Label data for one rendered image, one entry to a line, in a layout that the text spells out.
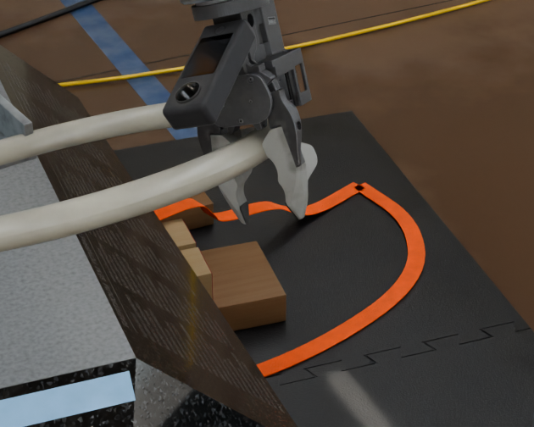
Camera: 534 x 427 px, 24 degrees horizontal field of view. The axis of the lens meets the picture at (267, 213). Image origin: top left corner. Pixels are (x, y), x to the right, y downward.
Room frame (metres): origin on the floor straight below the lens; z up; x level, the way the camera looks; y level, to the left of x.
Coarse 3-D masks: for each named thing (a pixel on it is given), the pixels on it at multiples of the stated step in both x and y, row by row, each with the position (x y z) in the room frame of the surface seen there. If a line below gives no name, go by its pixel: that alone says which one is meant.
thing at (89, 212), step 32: (64, 128) 1.28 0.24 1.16; (96, 128) 1.28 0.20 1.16; (128, 128) 1.28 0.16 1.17; (160, 128) 1.27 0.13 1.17; (0, 160) 1.25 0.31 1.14; (192, 160) 0.93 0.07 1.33; (224, 160) 0.94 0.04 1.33; (256, 160) 0.97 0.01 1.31; (96, 192) 0.88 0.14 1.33; (128, 192) 0.88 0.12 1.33; (160, 192) 0.89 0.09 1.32; (192, 192) 0.90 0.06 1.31; (0, 224) 0.85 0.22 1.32; (32, 224) 0.85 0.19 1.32; (64, 224) 0.85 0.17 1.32; (96, 224) 0.86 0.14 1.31
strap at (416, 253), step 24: (336, 192) 2.93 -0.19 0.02; (360, 192) 2.93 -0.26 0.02; (168, 216) 2.51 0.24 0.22; (216, 216) 2.64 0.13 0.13; (408, 216) 2.81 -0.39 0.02; (408, 240) 2.69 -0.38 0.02; (408, 264) 2.58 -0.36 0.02; (408, 288) 2.48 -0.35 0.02; (360, 312) 2.38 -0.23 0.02; (384, 312) 2.38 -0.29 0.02; (336, 336) 2.29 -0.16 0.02; (288, 360) 2.20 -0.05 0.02
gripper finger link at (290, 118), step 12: (276, 96) 0.98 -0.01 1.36; (276, 108) 0.98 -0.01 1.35; (288, 108) 0.98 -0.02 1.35; (276, 120) 0.98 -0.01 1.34; (288, 120) 0.97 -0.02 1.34; (300, 120) 0.98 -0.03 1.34; (288, 132) 0.97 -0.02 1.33; (300, 132) 0.98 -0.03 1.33; (288, 144) 0.97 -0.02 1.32; (300, 144) 0.97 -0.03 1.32; (300, 156) 0.97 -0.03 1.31
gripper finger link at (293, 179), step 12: (276, 132) 0.98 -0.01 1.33; (264, 144) 0.98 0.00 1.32; (276, 144) 0.97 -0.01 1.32; (276, 156) 0.97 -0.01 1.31; (288, 156) 0.97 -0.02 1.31; (312, 156) 1.01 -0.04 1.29; (276, 168) 0.97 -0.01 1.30; (288, 168) 0.96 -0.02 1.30; (300, 168) 0.96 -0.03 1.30; (312, 168) 0.99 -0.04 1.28; (288, 180) 0.96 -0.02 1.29; (300, 180) 0.96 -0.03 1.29; (288, 192) 0.96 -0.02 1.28; (300, 192) 0.96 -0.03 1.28; (288, 204) 0.96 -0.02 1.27; (300, 204) 0.96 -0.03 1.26; (300, 216) 0.96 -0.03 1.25
